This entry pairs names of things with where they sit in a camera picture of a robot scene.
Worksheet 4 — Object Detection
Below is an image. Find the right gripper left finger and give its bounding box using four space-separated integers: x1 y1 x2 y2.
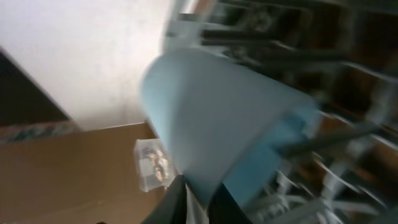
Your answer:
141 175 187 224

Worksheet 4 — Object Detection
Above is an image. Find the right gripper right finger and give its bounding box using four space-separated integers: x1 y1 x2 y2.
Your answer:
207 184 252 224

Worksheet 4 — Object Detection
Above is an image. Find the blue cup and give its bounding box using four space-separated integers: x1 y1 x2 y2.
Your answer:
141 49 320 207

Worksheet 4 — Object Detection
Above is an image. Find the grey dishwasher rack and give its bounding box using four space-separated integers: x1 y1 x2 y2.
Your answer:
161 0 398 224

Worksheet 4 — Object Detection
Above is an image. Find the clear plastic bag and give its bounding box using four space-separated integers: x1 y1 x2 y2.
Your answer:
134 139 175 192

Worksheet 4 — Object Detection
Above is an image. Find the cardboard box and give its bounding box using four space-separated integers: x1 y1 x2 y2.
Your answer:
1 123 165 223

